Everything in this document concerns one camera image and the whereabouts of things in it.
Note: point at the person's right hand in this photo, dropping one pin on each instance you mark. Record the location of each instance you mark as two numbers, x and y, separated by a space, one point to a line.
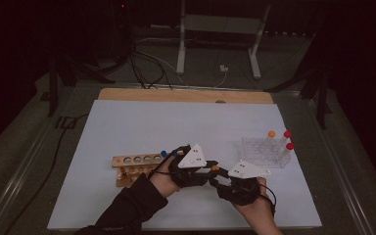
258 210

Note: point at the red capped test tube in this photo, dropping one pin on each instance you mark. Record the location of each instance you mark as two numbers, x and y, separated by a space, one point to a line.
287 134
290 146

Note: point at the person's left hand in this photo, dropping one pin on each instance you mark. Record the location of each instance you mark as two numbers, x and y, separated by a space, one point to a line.
164 181

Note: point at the white plug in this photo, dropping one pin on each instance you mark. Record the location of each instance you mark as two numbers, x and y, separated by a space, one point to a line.
224 68

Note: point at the wooden test tube rack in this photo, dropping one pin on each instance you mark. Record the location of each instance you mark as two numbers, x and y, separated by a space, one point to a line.
142 160

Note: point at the white table mat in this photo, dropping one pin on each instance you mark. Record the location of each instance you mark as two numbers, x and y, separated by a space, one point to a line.
176 124

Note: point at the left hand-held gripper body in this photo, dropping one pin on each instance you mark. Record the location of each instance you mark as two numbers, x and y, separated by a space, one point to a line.
189 178

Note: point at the dark equipment tower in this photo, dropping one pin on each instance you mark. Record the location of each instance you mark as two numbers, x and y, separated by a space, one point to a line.
122 19

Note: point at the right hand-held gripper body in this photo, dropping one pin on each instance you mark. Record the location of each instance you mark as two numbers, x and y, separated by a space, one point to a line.
241 192

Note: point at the clear plastic test tube rack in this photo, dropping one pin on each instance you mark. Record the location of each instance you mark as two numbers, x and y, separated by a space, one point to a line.
261 153

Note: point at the metal floor rail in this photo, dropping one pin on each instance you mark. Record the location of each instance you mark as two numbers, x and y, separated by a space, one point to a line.
343 181
16 182

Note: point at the grey metal stand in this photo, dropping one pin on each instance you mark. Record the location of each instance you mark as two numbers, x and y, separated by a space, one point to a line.
222 23

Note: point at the black stand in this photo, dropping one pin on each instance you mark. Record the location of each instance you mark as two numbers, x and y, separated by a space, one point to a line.
321 104
53 91

